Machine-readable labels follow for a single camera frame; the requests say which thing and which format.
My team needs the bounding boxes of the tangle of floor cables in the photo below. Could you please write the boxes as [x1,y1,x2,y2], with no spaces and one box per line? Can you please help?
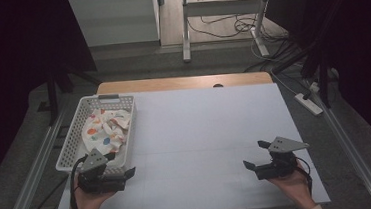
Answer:
[184,0,294,77]

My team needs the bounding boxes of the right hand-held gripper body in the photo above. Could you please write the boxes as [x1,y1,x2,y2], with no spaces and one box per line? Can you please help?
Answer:
[251,134,312,181]

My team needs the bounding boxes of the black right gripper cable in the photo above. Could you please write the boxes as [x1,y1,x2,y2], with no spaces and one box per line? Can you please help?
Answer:
[294,155,315,198]

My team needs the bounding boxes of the aluminium rail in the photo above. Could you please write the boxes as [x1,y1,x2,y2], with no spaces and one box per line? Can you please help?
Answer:
[305,75,371,209]
[0,103,79,209]

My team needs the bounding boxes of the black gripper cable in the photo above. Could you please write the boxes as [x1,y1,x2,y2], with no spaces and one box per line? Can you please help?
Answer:
[66,154,93,209]
[294,155,315,198]

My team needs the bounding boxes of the white power strip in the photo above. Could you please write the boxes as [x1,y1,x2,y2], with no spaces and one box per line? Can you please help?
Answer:
[293,91,325,118]

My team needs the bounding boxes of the black metal stand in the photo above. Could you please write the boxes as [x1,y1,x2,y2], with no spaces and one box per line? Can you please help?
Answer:
[43,57,107,127]
[265,0,362,114]

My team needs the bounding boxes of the white perforated plastic basket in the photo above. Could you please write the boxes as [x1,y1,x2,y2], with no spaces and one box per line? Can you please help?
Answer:
[50,91,143,181]

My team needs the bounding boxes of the person's left hand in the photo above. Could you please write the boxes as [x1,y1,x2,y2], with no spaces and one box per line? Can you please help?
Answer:
[63,174,117,209]

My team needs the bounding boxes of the wooden table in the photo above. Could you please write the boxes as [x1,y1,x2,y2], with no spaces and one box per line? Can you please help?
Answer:
[96,69,274,98]

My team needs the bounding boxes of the person's right hand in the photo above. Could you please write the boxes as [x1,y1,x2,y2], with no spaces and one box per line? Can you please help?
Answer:
[266,161,318,209]

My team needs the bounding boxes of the white cloth with coloured dots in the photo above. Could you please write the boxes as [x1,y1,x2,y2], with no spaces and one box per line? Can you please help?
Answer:
[79,106,135,157]

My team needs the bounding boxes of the black floor cable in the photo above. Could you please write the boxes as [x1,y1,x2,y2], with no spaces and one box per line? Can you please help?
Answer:
[20,174,73,209]

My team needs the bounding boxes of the white metal desk frame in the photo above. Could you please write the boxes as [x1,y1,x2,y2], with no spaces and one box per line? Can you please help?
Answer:
[178,0,278,64]

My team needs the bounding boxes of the dark curtain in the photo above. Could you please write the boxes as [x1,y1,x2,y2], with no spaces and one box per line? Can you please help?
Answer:
[265,0,371,173]
[0,0,107,195]

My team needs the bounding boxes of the white table mat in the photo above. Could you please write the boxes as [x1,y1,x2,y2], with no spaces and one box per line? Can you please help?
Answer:
[44,77,332,209]

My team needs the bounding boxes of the white cabinet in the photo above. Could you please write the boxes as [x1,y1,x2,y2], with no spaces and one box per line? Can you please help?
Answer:
[68,0,163,49]

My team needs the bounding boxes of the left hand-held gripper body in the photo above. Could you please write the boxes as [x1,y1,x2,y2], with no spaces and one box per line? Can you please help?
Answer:
[75,145,128,196]

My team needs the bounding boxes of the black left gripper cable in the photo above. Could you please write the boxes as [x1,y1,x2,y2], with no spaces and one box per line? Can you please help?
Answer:
[66,154,93,209]

